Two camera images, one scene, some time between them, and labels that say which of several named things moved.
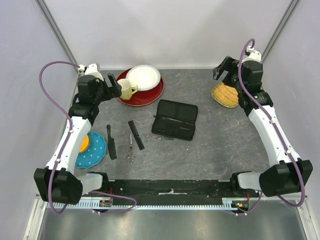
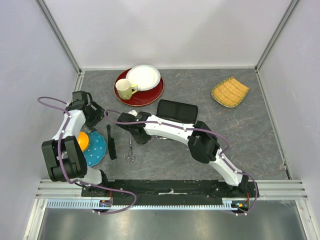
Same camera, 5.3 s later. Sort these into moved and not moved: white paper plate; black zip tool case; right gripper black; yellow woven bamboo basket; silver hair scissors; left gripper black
Moved: left gripper black; right gripper black
Not moved: black zip tool case; white paper plate; yellow woven bamboo basket; silver hair scissors
